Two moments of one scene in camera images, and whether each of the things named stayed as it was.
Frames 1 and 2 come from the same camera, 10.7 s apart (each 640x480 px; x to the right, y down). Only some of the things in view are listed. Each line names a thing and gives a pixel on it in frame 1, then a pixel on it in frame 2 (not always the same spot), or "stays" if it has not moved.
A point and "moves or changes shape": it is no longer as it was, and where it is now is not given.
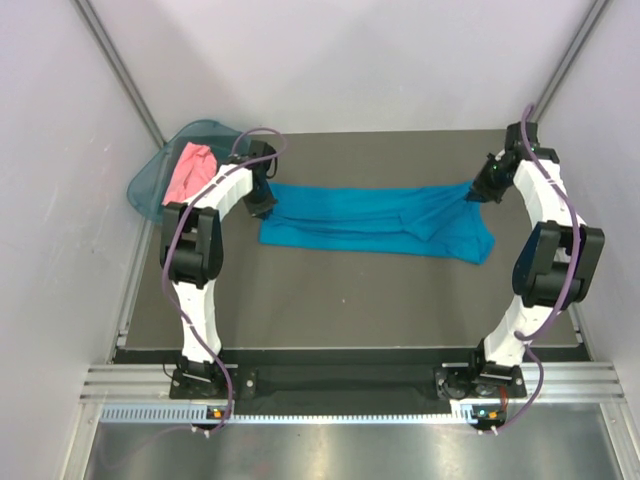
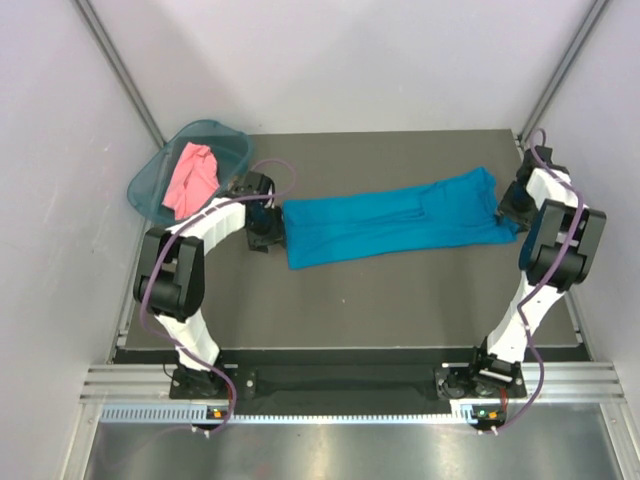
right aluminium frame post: (568, 58) stays
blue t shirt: (426, 219) moves or changes shape
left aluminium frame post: (122, 69) stays
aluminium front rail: (562, 381) stays
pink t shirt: (196, 164) stays
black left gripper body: (259, 200) -> (268, 230)
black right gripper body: (490, 184) -> (519, 207)
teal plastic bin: (146, 192) stays
